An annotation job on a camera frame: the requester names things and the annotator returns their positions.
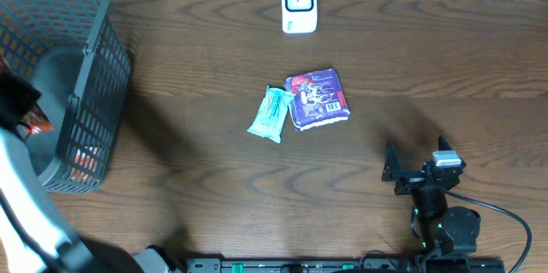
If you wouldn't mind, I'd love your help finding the orange white tissue pack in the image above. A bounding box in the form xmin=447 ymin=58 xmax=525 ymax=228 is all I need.
xmin=69 ymin=146 xmax=99 ymax=183

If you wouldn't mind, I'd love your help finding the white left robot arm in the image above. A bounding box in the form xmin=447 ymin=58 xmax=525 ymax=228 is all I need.
xmin=1 ymin=71 xmax=180 ymax=273

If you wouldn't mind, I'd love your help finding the grey plastic basket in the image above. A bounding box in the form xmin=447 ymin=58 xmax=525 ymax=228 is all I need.
xmin=1 ymin=0 xmax=132 ymax=193

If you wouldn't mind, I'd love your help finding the teal wet wipes pack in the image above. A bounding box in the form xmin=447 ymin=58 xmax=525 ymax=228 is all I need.
xmin=247 ymin=86 xmax=295 ymax=144

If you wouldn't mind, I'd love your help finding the purple Carefree pad pack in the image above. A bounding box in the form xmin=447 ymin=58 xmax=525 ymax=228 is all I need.
xmin=284 ymin=68 xmax=350 ymax=131

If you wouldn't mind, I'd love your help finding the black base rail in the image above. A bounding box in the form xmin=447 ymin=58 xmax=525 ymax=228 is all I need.
xmin=184 ymin=255 xmax=505 ymax=273

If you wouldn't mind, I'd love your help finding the orange brown candy bar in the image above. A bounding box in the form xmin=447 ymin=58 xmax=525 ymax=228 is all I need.
xmin=1 ymin=56 xmax=53 ymax=136

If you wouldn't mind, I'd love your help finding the white barcode scanner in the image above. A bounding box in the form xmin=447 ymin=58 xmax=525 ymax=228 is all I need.
xmin=281 ymin=0 xmax=318 ymax=34

